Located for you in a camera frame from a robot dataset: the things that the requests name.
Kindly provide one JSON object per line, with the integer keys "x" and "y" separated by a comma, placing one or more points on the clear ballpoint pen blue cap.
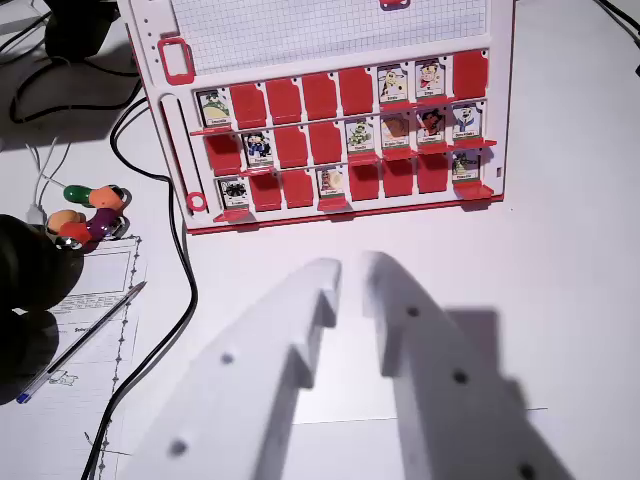
{"x": 90, "y": 332}

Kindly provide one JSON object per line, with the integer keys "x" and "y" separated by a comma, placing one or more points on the printed paper sheet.
{"x": 75, "y": 440}

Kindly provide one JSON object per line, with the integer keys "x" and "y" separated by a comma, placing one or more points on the black round object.
{"x": 30, "y": 270}

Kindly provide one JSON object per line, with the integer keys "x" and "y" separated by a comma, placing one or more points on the red and white game board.
{"x": 330, "y": 30}

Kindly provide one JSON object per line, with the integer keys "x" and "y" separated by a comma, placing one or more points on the black box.
{"x": 75, "y": 30}

